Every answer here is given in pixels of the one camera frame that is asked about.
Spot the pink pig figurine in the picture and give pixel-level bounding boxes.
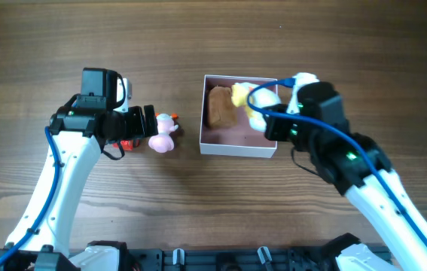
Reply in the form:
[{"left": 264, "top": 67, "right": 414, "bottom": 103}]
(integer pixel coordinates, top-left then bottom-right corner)
[{"left": 148, "top": 113, "right": 179, "bottom": 153}]

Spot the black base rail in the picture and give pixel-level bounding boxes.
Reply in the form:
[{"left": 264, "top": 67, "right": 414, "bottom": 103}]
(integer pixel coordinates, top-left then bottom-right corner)
[{"left": 0, "top": 233, "right": 393, "bottom": 271}]

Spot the red toy fire truck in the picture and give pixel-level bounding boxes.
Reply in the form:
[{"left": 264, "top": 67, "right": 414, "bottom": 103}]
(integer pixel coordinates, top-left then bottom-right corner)
[{"left": 120, "top": 139, "right": 141, "bottom": 151}]

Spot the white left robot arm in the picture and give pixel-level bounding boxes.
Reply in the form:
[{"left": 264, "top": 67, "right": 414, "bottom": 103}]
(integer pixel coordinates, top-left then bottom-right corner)
[{"left": 6, "top": 105, "right": 157, "bottom": 254}]

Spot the brown plush toy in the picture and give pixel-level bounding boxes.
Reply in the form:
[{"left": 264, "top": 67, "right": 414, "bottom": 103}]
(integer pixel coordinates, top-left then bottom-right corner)
[{"left": 207, "top": 86, "right": 237, "bottom": 129}]

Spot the white cardboard box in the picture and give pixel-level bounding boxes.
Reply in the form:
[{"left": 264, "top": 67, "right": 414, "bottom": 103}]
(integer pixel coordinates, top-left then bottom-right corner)
[{"left": 199, "top": 75, "right": 278, "bottom": 158}]

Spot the white plush duck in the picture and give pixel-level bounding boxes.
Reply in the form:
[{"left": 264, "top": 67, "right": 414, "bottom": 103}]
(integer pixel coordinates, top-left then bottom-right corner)
[{"left": 231, "top": 82, "right": 281, "bottom": 132}]

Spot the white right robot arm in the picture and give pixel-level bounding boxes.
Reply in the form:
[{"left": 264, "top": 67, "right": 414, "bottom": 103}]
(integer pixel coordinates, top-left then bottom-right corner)
[{"left": 259, "top": 105, "right": 427, "bottom": 270}]

